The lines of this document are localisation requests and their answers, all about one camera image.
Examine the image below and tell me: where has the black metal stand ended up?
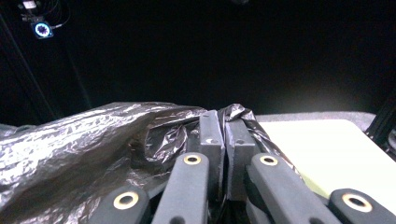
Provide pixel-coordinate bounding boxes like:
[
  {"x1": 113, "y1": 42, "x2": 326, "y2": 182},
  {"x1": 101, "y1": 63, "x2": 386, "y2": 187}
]
[{"x1": 364, "y1": 91, "x2": 396, "y2": 160}]

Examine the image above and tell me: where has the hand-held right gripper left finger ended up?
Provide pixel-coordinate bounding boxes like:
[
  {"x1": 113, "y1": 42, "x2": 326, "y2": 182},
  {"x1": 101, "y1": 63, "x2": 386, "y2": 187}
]
[{"x1": 199, "y1": 109, "x2": 226, "y2": 201}]

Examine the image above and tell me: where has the tracking device with blue ring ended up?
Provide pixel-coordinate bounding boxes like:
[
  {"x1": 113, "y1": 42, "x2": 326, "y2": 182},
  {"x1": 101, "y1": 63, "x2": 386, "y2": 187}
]
[{"x1": 31, "y1": 21, "x2": 54, "y2": 40}]

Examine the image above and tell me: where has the black plastic garbage bag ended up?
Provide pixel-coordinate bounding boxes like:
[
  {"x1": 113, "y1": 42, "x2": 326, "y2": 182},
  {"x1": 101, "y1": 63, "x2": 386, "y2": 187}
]
[{"x1": 0, "y1": 101, "x2": 307, "y2": 224}]

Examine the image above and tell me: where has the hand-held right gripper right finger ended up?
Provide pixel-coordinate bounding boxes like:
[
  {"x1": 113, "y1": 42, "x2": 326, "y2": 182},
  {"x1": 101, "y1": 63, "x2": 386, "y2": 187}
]
[{"x1": 224, "y1": 119, "x2": 262, "y2": 202}]

